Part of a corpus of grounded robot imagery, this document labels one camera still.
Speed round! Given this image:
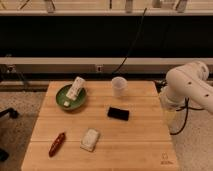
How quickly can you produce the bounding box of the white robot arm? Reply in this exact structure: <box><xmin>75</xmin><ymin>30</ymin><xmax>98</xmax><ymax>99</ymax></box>
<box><xmin>159</xmin><ymin>61</ymin><xmax>213</xmax><ymax>125</ymax></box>

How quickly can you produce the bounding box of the small white cube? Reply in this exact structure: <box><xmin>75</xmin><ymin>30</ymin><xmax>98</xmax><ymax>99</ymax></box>
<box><xmin>64</xmin><ymin>101</ymin><xmax>70</xmax><ymax>107</ymax></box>

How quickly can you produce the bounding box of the wall socket plate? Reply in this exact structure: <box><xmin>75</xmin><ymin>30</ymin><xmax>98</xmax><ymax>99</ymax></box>
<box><xmin>97</xmin><ymin>66</ymin><xmax>102</xmax><ymax>72</ymax></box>

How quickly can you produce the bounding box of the black hanging cable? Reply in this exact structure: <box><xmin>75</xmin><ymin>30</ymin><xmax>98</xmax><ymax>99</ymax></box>
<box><xmin>111</xmin><ymin>7</ymin><xmax>148</xmax><ymax>76</ymax></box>

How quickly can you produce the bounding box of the green bowl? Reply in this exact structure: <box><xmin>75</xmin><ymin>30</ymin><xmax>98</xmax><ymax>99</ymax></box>
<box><xmin>55</xmin><ymin>84</ymin><xmax>87</xmax><ymax>111</ymax></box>

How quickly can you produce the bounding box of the clear plastic cup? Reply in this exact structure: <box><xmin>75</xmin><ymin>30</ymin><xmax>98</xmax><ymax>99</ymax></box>
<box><xmin>111</xmin><ymin>77</ymin><xmax>127</xmax><ymax>97</ymax></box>

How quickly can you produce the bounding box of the white wrapped block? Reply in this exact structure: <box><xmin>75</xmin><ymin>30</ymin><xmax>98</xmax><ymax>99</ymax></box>
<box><xmin>80</xmin><ymin>128</ymin><xmax>100</xmax><ymax>152</ymax></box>

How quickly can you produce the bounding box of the red sausage-shaped object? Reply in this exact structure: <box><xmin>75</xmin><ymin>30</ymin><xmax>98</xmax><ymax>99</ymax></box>
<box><xmin>49</xmin><ymin>132</ymin><xmax>65</xmax><ymax>157</ymax></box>

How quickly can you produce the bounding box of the white rectangular package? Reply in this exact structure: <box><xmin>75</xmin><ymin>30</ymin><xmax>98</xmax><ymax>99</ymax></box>
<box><xmin>66</xmin><ymin>77</ymin><xmax>85</xmax><ymax>100</ymax></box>

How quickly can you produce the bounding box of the black rectangular sponge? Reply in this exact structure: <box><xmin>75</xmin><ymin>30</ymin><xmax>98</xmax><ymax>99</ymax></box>
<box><xmin>107</xmin><ymin>107</ymin><xmax>129</xmax><ymax>121</ymax></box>

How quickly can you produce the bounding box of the black floor cable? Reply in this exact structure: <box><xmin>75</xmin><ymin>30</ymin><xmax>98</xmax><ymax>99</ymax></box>
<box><xmin>169</xmin><ymin>97</ymin><xmax>205</xmax><ymax>136</ymax></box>

